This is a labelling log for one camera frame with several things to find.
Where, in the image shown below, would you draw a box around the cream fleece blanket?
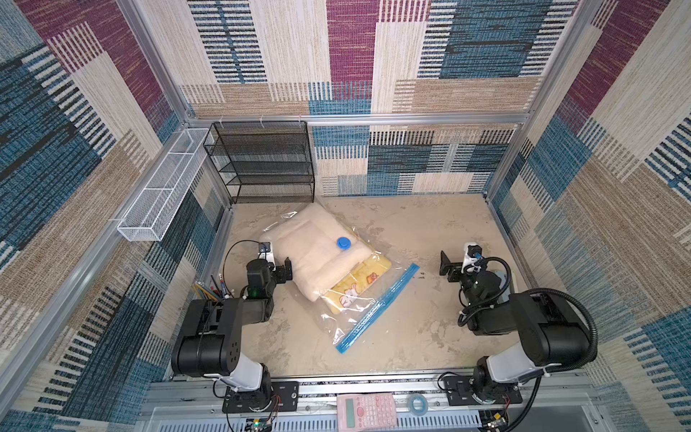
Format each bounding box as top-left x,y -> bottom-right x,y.
259,203 -> 374,302

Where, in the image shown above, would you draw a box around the yellow cartoon print blanket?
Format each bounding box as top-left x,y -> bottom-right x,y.
321,254 -> 392,314

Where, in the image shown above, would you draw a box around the clear vacuum bag blue zipper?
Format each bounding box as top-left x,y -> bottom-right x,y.
259,203 -> 419,354

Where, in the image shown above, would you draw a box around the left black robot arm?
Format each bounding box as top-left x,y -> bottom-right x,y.
171,258 -> 299,415

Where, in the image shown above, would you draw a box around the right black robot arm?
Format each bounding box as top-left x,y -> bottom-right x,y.
438,243 -> 599,406

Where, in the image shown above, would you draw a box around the blue vacuum valve cap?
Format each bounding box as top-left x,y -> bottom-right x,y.
337,237 -> 352,250

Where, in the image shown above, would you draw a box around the light blue stapler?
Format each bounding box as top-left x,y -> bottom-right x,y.
492,270 -> 514,297

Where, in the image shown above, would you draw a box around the light blue tape roll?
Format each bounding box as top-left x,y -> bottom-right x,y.
408,393 -> 428,417

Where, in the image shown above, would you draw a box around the pink calculator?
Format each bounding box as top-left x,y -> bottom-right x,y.
337,393 -> 398,431

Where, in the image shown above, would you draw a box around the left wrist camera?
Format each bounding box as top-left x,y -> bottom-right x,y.
257,242 -> 275,266

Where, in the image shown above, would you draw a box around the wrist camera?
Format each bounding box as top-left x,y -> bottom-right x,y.
462,242 -> 482,273
257,242 -> 275,266

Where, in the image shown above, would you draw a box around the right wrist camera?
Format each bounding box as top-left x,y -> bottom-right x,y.
462,242 -> 482,273

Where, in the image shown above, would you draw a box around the black wire mesh shelf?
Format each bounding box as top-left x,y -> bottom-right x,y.
204,121 -> 316,204

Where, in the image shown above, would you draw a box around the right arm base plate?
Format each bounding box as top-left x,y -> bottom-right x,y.
437,373 -> 523,406

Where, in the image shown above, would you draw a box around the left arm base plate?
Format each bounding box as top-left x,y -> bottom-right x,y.
221,381 -> 300,414

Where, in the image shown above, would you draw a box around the white wire mesh basket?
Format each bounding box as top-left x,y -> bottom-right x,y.
117,129 -> 207,242

